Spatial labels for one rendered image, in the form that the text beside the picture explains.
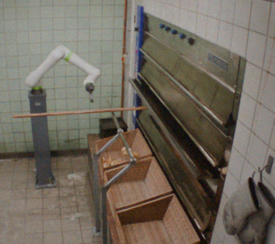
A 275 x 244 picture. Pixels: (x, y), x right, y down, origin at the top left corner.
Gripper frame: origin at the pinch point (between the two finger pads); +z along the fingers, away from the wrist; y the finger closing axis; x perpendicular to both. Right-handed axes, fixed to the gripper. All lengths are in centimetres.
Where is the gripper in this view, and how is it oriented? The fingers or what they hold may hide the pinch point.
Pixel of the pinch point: (92, 95)
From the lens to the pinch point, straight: 314.5
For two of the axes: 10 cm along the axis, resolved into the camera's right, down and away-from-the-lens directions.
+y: -0.5, 9.2, 3.8
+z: 2.4, 3.8, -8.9
